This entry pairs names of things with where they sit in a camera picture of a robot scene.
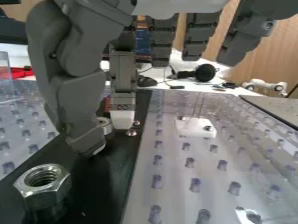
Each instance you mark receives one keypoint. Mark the red tray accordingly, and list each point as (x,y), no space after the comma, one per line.
(15,71)

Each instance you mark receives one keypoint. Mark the black mouse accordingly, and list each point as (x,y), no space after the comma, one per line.
(147,81)

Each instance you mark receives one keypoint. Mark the black headphones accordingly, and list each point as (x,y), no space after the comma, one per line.
(205,72)

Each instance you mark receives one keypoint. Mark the clear box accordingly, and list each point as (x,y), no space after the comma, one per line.
(200,166)

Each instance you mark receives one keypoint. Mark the steel hex nut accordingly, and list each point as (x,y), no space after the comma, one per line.
(41,185)

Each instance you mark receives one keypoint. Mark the small steel bearing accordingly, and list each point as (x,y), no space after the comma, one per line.
(105,126)

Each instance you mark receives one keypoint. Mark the small white square plate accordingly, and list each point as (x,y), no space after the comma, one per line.
(194,128)

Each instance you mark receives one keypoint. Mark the black plate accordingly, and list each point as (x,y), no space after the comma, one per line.
(101,186)

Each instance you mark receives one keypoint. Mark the small white jointed device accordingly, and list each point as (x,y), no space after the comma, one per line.
(266,87)

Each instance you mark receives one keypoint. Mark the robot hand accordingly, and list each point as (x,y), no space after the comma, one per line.
(67,66)

